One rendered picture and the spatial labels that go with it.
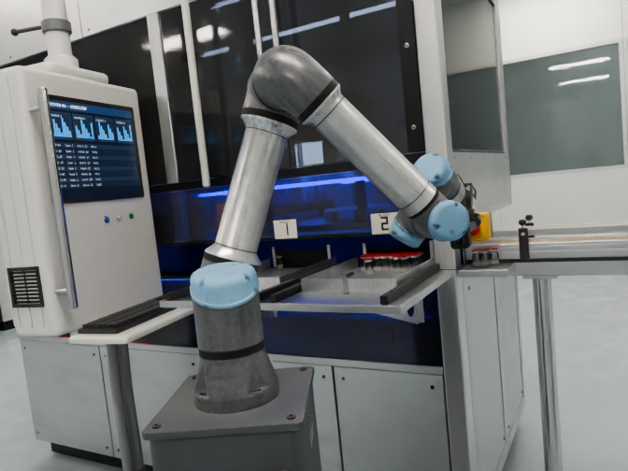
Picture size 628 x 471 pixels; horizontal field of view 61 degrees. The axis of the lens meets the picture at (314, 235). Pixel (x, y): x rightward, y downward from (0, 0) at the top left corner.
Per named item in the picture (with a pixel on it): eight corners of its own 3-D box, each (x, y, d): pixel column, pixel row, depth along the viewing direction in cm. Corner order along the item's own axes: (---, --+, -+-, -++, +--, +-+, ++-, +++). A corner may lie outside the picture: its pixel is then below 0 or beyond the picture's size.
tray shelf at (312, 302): (259, 274, 188) (258, 268, 188) (458, 271, 154) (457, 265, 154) (159, 306, 147) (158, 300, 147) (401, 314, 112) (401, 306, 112)
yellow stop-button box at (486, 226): (466, 237, 150) (464, 212, 150) (492, 236, 147) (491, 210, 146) (460, 241, 144) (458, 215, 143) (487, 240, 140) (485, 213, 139)
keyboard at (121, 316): (163, 300, 187) (162, 293, 186) (197, 299, 182) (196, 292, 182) (77, 334, 149) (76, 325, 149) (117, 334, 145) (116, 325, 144)
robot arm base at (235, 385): (273, 410, 88) (266, 351, 87) (183, 416, 89) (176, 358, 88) (284, 377, 103) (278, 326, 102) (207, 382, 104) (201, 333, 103)
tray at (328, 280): (357, 268, 167) (356, 257, 167) (439, 266, 154) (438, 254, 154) (302, 292, 138) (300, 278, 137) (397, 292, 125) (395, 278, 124)
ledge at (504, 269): (470, 267, 158) (469, 262, 158) (516, 266, 152) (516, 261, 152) (458, 277, 146) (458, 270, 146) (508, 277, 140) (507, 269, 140)
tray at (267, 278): (270, 268, 186) (269, 258, 185) (336, 267, 173) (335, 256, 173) (206, 289, 156) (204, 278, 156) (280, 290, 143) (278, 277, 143)
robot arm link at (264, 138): (185, 324, 99) (261, 37, 98) (187, 307, 113) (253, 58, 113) (248, 337, 101) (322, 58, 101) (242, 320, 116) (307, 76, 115)
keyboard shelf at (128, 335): (146, 306, 192) (145, 299, 192) (214, 305, 183) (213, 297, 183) (46, 346, 151) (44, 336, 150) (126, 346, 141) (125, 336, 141)
